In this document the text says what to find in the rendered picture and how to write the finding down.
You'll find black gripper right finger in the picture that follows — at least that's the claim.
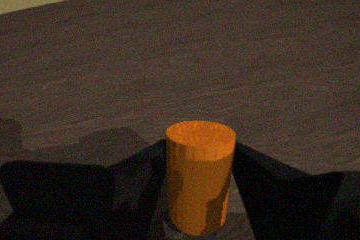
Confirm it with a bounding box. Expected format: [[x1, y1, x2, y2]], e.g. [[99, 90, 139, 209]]
[[231, 141, 360, 240]]

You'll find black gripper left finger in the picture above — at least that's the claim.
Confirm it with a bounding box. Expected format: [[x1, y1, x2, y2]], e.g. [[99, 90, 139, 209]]
[[0, 139, 167, 240]]

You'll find orange cylindrical knob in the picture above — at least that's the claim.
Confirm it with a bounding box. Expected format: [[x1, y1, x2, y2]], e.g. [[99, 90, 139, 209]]
[[166, 121, 236, 236]]

